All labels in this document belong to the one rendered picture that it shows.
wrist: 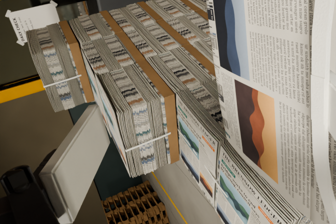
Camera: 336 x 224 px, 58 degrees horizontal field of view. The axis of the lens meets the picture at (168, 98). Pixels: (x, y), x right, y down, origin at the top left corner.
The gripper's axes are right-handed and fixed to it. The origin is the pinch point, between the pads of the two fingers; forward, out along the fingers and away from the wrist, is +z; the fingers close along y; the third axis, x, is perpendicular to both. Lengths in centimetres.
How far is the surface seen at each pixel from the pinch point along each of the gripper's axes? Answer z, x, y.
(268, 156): 9.4, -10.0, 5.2
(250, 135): 11.9, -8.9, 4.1
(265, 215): 45, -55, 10
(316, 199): 3.8, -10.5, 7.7
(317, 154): 0.0, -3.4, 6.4
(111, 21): 147, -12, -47
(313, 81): 0.0, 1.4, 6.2
